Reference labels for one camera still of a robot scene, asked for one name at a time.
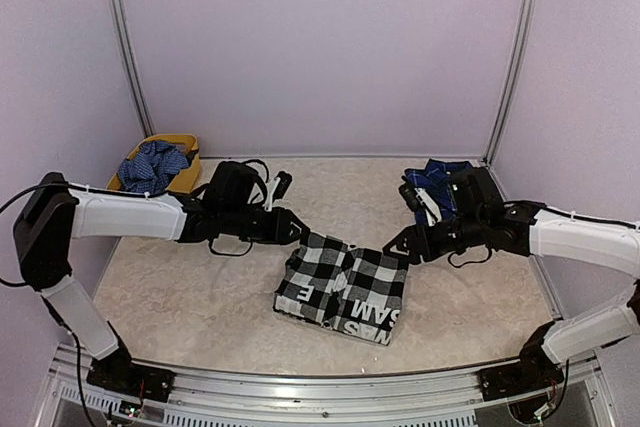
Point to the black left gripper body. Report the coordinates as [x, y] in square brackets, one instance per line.
[269, 233]

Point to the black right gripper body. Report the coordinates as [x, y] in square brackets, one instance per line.
[434, 248]

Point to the blue plaid shirt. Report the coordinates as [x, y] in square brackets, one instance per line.
[434, 178]

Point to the black white checked shirt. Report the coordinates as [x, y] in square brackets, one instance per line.
[343, 288]

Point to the yellow plastic basket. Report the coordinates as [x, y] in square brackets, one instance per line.
[184, 182]

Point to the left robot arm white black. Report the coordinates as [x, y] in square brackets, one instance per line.
[235, 202]

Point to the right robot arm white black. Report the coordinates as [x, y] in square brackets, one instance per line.
[527, 228]

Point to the blue gingham crumpled shirt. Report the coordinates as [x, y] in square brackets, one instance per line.
[152, 168]

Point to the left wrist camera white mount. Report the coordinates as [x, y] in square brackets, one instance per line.
[276, 189]

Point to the aluminium front rail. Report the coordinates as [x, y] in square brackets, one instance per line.
[468, 396]

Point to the left aluminium frame post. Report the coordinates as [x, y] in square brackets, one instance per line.
[125, 46]

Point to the aluminium frame post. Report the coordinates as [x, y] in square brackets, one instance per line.
[125, 46]
[508, 91]

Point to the right aluminium frame post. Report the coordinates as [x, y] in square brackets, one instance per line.
[508, 91]

